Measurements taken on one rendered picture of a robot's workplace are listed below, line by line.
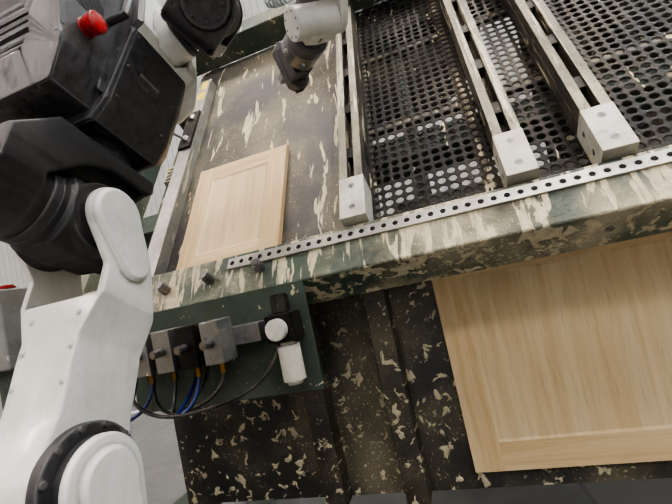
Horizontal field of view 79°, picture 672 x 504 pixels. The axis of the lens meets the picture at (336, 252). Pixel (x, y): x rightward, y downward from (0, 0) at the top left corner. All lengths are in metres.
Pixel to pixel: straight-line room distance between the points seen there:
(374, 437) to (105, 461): 0.79
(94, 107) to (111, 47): 0.12
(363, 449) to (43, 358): 0.85
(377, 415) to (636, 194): 0.79
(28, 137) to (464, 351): 0.96
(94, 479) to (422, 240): 0.65
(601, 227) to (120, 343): 0.84
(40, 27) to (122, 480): 0.61
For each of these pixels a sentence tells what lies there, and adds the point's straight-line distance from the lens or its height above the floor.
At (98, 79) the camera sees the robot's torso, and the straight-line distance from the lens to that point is 0.74.
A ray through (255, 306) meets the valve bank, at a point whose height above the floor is 0.77.
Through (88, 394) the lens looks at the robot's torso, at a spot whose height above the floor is 0.72.
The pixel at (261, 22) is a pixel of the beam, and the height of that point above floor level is 1.85.
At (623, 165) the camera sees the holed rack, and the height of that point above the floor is 0.89.
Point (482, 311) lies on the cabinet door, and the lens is 1.09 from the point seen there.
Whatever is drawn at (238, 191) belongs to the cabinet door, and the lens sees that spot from 1.26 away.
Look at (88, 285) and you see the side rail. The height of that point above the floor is 0.93.
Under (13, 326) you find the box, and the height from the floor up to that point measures 0.84.
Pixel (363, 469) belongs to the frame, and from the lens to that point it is 1.28.
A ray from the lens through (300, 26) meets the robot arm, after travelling 0.91.
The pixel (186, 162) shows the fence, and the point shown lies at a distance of 1.49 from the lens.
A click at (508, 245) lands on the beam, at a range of 0.87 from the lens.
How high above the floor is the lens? 0.79
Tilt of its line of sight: 4 degrees up
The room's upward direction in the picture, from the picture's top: 12 degrees counter-clockwise
